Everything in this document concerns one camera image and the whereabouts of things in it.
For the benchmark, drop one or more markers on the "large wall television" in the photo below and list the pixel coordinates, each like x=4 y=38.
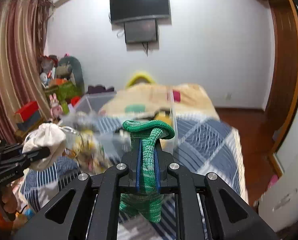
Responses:
x=131 y=10

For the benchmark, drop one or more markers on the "yellow fuzzy arch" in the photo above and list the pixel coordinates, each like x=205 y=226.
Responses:
x=140 y=77

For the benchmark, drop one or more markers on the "green cardboard box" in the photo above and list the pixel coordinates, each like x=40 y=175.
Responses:
x=64 y=91

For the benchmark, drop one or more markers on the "brown wooden door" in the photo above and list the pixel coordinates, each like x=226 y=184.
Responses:
x=283 y=98

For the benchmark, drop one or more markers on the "navy wave pattern bedspread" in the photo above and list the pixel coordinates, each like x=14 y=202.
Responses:
x=204 y=145

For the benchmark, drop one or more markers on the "small wall monitor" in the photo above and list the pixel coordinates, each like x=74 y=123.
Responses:
x=140 y=31

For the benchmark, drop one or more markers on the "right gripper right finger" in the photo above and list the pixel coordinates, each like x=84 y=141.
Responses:
x=165 y=183

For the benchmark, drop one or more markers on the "dark purple garment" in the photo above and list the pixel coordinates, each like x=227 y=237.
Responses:
x=99 y=89

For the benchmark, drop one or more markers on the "green knit glove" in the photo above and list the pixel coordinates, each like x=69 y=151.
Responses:
x=148 y=201

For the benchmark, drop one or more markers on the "beige patchwork fleece blanket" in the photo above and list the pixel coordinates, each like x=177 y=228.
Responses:
x=184 y=98

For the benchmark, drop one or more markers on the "pink rabbit toy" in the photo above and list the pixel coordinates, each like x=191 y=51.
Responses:
x=56 y=109

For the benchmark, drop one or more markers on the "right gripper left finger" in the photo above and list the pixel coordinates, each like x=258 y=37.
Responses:
x=130 y=182

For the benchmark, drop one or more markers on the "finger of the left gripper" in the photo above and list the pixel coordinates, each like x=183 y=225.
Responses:
x=38 y=154

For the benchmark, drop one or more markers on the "striped red beige curtain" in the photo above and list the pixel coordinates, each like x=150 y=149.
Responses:
x=23 y=26

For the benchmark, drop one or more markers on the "person's left hand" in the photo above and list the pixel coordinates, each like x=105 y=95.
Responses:
x=8 y=203

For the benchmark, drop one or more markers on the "white cloth pouch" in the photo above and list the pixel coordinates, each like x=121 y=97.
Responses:
x=47 y=135

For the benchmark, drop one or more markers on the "white wardrobe with hearts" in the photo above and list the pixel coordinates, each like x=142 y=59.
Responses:
x=278 y=206

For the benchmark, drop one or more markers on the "green grey plush toy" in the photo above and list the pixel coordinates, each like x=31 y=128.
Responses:
x=70 y=68

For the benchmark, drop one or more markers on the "red box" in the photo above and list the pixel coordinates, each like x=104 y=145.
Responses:
x=24 y=113

